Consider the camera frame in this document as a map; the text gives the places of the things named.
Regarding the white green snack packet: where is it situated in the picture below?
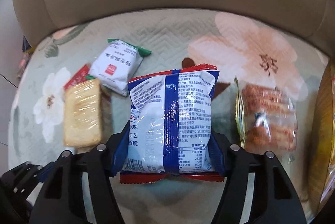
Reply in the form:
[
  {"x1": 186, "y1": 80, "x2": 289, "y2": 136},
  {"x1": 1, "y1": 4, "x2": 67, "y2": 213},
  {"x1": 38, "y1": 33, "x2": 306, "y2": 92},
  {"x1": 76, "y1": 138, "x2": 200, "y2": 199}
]
[{"x1": 89, "y1": 39, "x2": 152, "y2": 97}]

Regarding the blue white red chip bag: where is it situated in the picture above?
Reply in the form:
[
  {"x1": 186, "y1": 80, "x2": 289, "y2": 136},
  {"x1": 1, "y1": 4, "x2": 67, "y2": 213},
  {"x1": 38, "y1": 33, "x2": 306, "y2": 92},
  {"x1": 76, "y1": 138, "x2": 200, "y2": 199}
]
[{"x1": 120, "y1": 64, "x2": 224, "y2": 184}]

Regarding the small red packet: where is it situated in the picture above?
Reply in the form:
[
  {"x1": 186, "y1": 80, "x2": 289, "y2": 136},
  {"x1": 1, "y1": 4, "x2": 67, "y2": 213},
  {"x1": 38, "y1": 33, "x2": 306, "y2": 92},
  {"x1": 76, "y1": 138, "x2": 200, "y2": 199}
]
[{"x1": 64, "y1": 64, "x2": 90, "y2": 90}]

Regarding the floral quilted seat cover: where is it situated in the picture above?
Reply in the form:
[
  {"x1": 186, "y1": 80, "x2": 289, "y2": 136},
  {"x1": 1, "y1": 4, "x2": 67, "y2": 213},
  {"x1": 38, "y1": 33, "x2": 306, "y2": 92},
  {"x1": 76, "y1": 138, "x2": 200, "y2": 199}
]
[{"x1": 8, "y1": 9, "x2": 329, "y2": 223}]

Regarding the gold ribbed glass plate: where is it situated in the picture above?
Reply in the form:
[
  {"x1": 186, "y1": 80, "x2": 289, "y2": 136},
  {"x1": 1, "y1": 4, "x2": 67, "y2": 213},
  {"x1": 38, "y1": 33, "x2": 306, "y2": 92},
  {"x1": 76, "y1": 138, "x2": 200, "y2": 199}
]
[{"x1": 308, "y1": 59, "x2": 334, "y2": 215}]

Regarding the square cracker stack packet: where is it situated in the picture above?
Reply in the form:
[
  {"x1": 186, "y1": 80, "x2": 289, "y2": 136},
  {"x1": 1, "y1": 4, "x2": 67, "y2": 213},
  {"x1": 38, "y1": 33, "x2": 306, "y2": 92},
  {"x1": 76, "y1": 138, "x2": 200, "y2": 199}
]
[{"x1": 63, "y1": 78, "x2": 102, "y2": 147}]

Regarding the brown biscuit clear packet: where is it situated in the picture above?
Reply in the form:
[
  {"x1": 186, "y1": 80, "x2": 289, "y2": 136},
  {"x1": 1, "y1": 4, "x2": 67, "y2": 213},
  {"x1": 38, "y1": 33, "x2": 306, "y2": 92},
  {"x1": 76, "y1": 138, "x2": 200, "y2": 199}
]
[{"x1": 234, "y1": 78, "x2": 298, "y2": 154}]

